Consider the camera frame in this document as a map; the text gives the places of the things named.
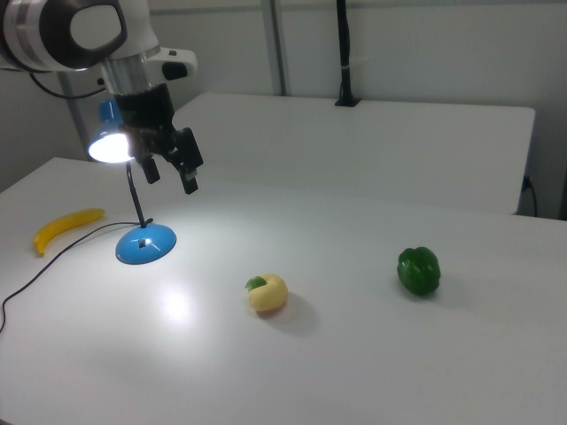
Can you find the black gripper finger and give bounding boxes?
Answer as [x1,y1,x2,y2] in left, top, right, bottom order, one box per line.
[132,132,162,186]
[164,127,206,197]

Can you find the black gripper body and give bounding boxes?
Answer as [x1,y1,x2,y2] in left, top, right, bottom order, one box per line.
[110,83,178,163]

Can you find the blue gooseneck desk lamp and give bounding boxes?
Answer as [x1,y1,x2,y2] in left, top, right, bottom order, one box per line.
[88,97,179,267]

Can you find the yellow toy banana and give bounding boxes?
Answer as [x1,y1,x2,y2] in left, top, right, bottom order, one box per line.
[34,207,107,257]

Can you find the yellow toy fruit green leaf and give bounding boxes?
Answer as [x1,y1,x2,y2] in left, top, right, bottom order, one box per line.
[245,273,290,317]

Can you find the black clamped pole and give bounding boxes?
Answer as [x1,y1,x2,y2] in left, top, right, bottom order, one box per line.
[333,0,361,109]

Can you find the green toy bell pepper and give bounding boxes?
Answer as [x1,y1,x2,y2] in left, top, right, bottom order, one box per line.
[395,245,443,298]

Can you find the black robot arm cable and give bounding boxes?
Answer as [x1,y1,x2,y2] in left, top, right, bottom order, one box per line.
[27,72,108,100]

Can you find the dark lamp power cable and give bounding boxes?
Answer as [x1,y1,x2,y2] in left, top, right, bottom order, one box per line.
[0,217,154,334]

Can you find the grey partition post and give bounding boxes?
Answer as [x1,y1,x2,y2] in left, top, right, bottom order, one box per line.
[260,0,294,97]

